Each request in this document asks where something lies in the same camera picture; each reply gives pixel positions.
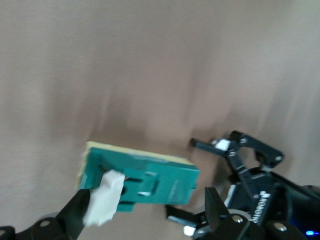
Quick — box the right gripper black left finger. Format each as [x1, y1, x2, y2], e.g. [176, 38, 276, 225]
[0, 188, 91, 240]

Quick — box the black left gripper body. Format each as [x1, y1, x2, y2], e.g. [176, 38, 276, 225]
[226, 169, 293, 223]

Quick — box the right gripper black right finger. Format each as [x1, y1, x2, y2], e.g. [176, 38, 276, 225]
[204, 187, 251, 240]

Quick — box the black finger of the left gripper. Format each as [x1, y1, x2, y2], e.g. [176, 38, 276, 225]
[191, 130, 285, 176]
[164, 204, 213, 240]

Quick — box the green load switch white lever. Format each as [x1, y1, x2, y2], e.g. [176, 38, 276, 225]
[76, 141, 201, 227]

